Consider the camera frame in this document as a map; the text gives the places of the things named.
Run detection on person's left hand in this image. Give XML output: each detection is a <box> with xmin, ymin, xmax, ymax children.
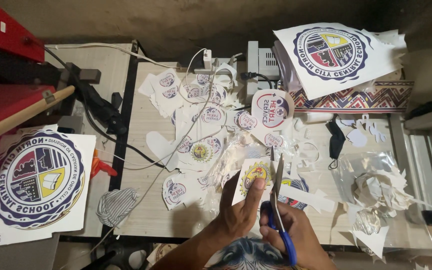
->
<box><xmin>214</xmin><ymin>173</ymin><xmax>267</xmax><ymax>242</ymax></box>

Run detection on clear bag of paper scraps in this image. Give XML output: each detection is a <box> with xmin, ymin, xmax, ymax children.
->
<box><xmin>332</xmin><ymin>151</ymin><xmax>432</xmax><ymax>259</ymax></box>

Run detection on black cable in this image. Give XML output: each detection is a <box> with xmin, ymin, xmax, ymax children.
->
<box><xmin>23</xmin><ymin>37</ymin><xmax>166</xmax><ymax>169</ymax></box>

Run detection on person's right hand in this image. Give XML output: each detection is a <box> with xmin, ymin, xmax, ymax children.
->
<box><xmin>259</xmin><ymin>202</ymin><xmax>333</xmax><ymax>268</ymax></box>

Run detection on wooden handle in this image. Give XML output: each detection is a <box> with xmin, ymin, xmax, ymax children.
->
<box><xmin>0</xmin><ymin>85</ymin><xmax>76</xmax><ymax>149</ymax></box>

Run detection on stack of large school seal prints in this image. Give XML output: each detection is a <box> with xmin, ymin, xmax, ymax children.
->
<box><xmin>272</xmin><ymin>22</ymin><xmax>408</xmax><ymax>101</ymax></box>
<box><xmin>0</xmin><ymin>124</ymin><xmax>97</xmax><ymax>247</ymax></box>

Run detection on grey voltage regulator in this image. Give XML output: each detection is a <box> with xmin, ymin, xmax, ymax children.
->
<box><xmin>246</xmin><ymin>40</ymin><xmax>281</xmax><ymax>104</ymax></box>

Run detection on red heat press machine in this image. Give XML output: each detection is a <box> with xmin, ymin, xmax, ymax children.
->
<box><xmin>0</xmin><ymin>0</ymin><xmax>102</xmax><ymax>132</ymax></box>

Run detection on black glue gun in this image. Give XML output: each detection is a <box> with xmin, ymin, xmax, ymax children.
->
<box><xmin>74</xmin><ymin>82</ymin><xmax>128</xmax><ymax>136</ymax></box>

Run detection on blue handled scissors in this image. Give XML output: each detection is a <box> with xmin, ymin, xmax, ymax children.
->
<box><xmin>260</xmin><ymin>147</ymin><xmax>298</xmax><ymax>267</ymax></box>

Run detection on orange plastic clamp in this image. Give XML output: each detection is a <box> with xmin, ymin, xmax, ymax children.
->
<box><xmin>90</xmin><ymin>149</ymin><xmax>118</xmax><ymax>180</ymax></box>

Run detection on pile of small round stickers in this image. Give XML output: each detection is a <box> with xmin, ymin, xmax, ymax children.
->
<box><xmin>138</xmin><ymin>62</ymin><xmax>295</xmax><ymax>211</ymax></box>

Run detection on grey metal rack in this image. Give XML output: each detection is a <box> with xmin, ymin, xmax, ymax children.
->
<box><xmin>388</xmin><ymin>106</ymin><xmax>432</xmax><ymax>226</ymax></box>

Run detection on white paper roll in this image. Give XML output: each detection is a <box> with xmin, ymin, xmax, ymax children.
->
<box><xmin>299</xmin><ymin>112</ymin><xmax>334</xmax><ymax>124</ymax></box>

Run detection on striped grey cloth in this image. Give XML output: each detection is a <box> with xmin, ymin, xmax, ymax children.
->
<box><xmin>96</xmin><ymin>187</ymin><xmax>139</xmax><ymax>228</ymax></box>

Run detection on large heart logo cut-out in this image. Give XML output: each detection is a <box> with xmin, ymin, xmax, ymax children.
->
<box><xmin>251</xmin><ymin>88</ymin><xmax>295</xmax><ymax>130</ymax></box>

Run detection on person's blue printed shirt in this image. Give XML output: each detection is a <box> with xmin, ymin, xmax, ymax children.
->
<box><xmin>205</xmin><ymin>236</ymin><xmax>300</xmax><ymax>270</ymax></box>

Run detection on patterned woven box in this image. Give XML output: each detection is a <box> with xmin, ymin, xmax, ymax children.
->
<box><xmin>279</xmin><ymin>79</ymin><xmax>415</xmax><ymax>114</ymax></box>

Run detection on yellow gear logo sticker sheet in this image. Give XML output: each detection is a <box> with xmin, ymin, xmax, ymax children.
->
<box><xmin>232</xmin><ymin>157</ymin><xmax>281</xmax><ymax>211</ymax></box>

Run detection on black face mask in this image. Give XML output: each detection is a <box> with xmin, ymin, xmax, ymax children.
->
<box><xmin>325</xmin><ymin>119</ymin><xmax>346</xmax><ymax>170</ymax></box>

